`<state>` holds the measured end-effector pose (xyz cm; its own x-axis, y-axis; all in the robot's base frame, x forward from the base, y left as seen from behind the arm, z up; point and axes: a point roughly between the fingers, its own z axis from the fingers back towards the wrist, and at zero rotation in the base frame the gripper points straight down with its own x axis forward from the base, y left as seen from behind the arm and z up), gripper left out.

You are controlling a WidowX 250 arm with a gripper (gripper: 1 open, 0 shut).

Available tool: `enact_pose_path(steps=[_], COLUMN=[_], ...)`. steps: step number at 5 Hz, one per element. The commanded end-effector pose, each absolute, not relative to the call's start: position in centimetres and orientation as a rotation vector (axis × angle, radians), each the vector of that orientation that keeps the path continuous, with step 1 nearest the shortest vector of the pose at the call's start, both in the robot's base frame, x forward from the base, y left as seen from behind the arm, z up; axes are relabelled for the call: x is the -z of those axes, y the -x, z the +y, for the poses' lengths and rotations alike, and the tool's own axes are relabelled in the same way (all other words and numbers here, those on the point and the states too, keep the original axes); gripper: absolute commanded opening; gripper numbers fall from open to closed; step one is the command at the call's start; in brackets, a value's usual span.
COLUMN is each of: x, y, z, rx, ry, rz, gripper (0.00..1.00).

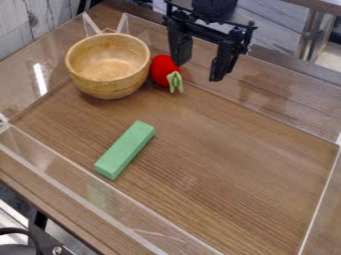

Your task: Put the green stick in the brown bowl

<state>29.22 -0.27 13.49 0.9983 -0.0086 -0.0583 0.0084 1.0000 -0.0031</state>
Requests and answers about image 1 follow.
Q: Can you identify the black cable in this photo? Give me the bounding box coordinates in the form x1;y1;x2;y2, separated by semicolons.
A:
0;226;37;248

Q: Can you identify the metal table leg background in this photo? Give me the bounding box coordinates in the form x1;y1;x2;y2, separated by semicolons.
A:
298;9;336;63

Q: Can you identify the black table leg bracket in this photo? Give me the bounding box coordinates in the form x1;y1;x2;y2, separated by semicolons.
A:
28;211;75;255

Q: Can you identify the clear acrylic tray wall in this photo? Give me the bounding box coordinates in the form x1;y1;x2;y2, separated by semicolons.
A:
0;20;341;255

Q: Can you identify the brown wooden bowl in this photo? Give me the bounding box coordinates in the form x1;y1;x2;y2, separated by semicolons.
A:
66;33;151;100

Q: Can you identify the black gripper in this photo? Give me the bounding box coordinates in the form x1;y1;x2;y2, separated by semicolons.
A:
166;0;257;82

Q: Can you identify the red plush strawberry toy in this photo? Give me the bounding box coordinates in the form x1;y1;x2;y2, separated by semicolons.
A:
150;54;183;93

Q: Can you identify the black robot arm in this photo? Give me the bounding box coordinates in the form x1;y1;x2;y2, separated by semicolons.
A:
163;0;257;82

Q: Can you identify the green rectangular block stick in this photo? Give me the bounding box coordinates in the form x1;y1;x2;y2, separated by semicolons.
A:
95;121;155;180

